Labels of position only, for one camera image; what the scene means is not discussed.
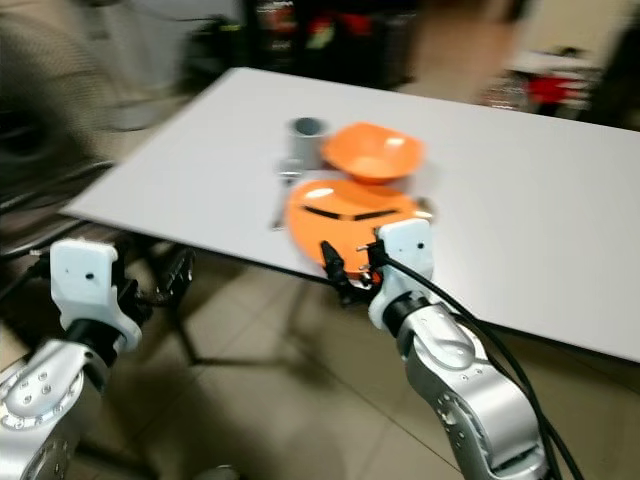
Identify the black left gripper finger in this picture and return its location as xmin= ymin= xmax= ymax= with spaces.
xmin=170 ymin=247 xmax=197 ymax=305

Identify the orange plastic plate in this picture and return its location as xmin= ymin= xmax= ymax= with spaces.
xmin=285 ymin=178 xmax=433 ymax=273

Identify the black chopstick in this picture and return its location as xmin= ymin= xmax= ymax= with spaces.
xmin=304 ymin=205 xmax=359 ymax=221
xmin=356 ymin=206 xmax=419 ymax=222

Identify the orange plastic bowl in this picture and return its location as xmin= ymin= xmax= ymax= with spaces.
xmin=321 ymin=122 xmax=426 ymax=187

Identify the grey cup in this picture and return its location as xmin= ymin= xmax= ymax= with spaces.
xmin=285 ymin=116 xmax=330 ymax=173

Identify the dark round floor fan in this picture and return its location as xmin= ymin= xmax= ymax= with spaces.
xmin=0 ymin=15 xmax=106 ymax=216

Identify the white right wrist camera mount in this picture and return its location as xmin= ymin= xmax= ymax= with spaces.
xmin=366 ymin=218 xmax=437 ymax=331

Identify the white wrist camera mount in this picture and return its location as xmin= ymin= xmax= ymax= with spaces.
xmin=50 ymin=238 xmax=147 ymax=353
xmin=366 ymin=218 xmax=437 ymax=331

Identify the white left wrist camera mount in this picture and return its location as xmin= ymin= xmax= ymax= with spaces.
xmin=50 ymin=238 xmax=147 ymax=353

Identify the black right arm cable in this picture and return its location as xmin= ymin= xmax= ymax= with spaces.
xmin=386 ymin=256 xmax=587 ymax=480

